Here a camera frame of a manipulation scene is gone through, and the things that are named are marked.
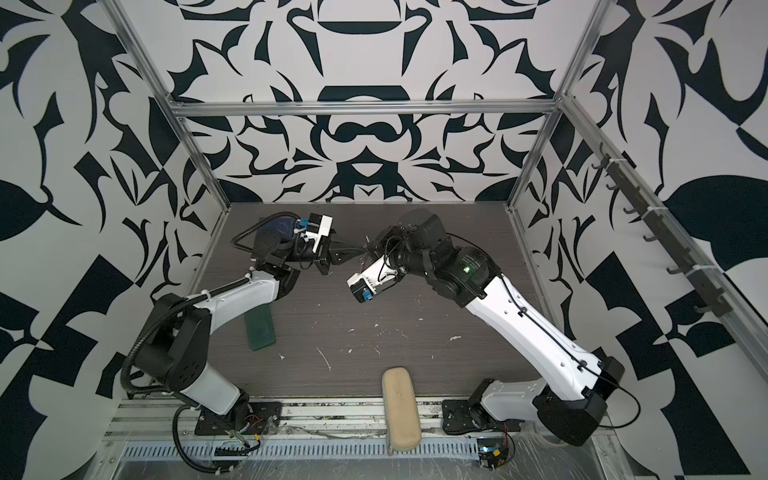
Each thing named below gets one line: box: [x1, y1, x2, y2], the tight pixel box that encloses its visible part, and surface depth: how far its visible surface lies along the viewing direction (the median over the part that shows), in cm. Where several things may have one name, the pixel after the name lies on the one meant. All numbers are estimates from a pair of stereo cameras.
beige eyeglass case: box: [382, 366, 422, 456], surface depth 75 cm
